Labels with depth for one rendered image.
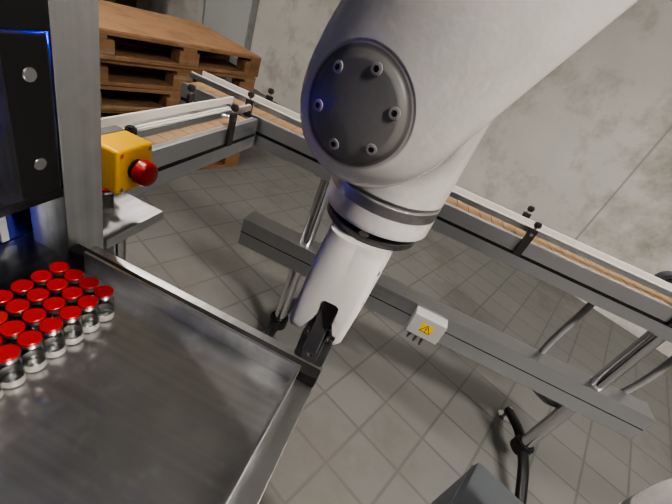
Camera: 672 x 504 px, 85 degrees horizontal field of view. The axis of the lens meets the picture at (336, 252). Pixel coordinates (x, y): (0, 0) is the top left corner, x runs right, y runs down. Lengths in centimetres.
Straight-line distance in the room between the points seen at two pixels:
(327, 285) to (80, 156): 41
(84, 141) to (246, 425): 41
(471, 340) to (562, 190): 232
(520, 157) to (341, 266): 338
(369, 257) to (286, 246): 114
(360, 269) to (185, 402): 30
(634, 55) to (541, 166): 90
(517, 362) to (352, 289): 126
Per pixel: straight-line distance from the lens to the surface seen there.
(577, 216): 357
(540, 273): 126
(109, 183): 65
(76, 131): 57
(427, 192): 24
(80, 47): 55
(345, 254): 25
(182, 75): 263
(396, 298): 135
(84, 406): 49
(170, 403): 49
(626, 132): 350
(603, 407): 166
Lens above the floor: 130
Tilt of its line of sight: 32 degrees down
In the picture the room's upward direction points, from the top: 23 degrees clockwise
